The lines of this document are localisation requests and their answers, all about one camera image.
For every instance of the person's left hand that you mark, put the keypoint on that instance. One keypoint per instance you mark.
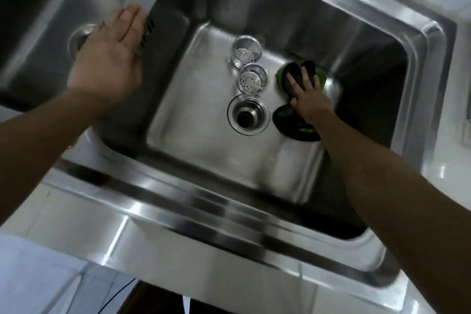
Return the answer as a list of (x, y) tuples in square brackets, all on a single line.
[(106, 60)]

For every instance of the person's right hand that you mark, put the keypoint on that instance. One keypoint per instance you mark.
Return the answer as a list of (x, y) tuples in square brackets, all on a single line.
[(312, 102)]

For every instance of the person's left fingers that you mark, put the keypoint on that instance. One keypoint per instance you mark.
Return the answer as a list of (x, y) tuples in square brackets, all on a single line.
[(127, 21)]

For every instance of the person's right fingers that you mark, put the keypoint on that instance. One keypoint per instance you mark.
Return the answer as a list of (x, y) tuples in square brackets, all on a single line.
[(306, 78)]

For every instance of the dark green scouring cloth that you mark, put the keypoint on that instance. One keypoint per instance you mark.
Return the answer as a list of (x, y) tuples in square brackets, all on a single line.
[(294, 126)]

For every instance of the person's left forearm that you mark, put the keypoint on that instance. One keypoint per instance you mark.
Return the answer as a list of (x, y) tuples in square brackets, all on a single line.
[(40, 140)]

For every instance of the person's right forearm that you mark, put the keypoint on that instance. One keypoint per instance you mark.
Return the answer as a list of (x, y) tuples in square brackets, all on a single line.
[(397, 196)]

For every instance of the round steel sink drain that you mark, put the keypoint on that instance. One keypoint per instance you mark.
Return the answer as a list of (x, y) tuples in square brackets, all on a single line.
[(78, 38), (247, 114)]

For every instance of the steel sink strainer basket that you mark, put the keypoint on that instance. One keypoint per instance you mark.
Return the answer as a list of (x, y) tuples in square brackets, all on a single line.
[(245, 51), (252, 80)]

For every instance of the stainless steel double sink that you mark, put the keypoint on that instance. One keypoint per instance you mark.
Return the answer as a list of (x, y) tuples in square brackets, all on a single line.
[(206, 163)]

